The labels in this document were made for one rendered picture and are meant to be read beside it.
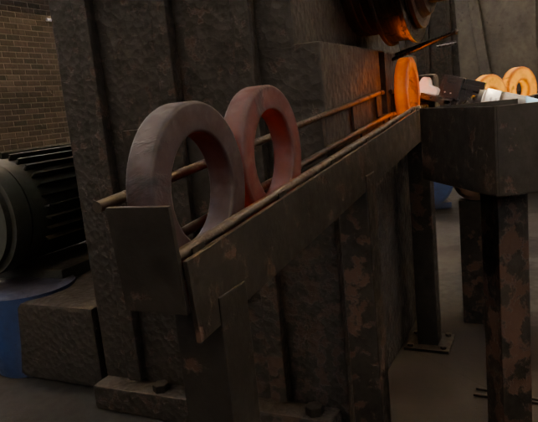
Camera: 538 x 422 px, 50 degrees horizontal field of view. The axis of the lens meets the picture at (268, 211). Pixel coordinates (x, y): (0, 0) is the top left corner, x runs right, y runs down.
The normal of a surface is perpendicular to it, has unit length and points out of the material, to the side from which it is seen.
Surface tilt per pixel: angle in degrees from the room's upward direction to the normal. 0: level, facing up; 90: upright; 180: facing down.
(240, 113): 51
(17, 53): 90
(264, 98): 90
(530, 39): 90
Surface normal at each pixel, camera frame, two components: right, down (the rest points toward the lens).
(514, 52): -0.63, 0.20
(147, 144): -0.40, -0.41
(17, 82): 0.90, -0.01
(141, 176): -0.43, -0.08
